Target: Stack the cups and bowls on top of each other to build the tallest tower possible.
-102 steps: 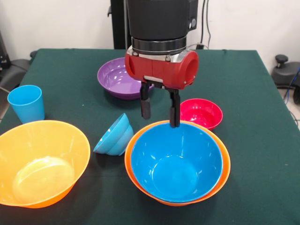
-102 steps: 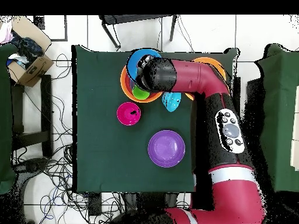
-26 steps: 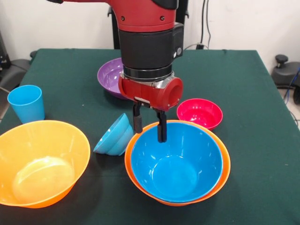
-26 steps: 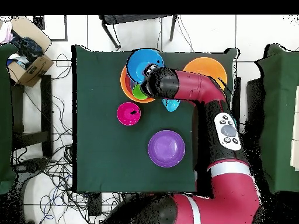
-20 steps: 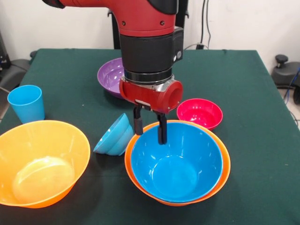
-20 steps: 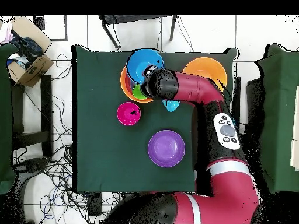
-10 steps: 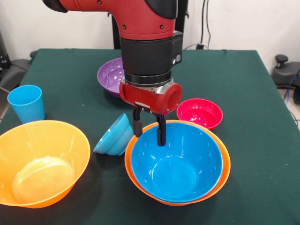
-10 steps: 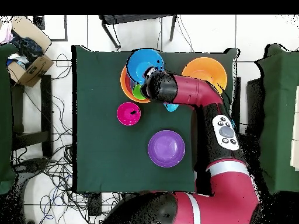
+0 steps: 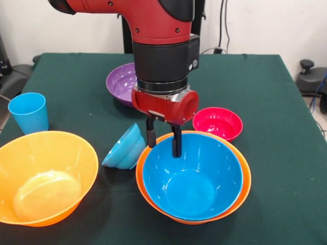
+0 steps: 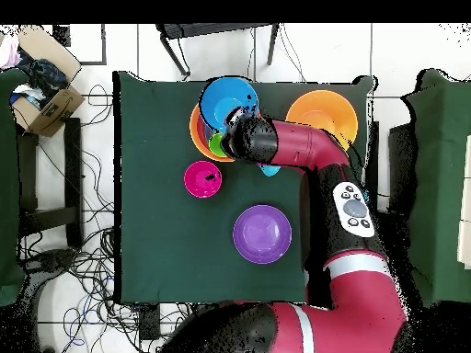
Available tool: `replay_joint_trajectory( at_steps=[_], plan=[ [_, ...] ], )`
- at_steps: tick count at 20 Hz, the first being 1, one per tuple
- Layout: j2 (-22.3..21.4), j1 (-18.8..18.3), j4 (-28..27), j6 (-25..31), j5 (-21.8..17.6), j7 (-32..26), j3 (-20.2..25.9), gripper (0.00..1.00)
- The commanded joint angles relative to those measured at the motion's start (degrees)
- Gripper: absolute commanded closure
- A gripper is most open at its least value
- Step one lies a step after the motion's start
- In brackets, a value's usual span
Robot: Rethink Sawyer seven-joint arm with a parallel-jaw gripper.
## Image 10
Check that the dark green tablecloth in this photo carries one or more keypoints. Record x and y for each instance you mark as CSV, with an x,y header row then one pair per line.
x,y
162,243

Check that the large blue bowl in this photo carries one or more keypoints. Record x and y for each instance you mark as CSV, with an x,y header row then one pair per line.
x,y
221,99

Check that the green cloth covered table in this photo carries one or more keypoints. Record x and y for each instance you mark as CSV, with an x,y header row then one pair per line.
x,y
7,220
441,184

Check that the beige board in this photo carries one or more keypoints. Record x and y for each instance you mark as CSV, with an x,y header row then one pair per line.
x,y
465,220

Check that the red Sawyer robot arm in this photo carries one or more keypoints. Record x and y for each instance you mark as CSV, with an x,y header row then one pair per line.
x,y
353,294

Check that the cardboard box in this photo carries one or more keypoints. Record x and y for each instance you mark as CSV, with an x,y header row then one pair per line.
x,y
55,110

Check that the purple bowl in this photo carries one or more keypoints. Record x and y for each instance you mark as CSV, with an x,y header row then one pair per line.
x,y
263,234

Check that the pink bowl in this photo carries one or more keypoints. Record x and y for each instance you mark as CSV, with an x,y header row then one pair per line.
x,y
202,179

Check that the small light blue bowl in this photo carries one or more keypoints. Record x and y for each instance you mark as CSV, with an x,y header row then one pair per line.
x,y
270,170

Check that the green cup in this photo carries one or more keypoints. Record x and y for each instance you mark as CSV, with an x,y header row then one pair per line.
x,y
215,145

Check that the black bench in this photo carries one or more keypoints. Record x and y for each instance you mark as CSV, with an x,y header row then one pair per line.
x,y
72,184

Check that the large orange bowl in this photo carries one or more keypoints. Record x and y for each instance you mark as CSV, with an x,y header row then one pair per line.
x,y
324,110
197,140

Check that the black metal stand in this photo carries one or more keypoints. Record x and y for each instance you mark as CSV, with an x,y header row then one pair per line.
x,y
213,29

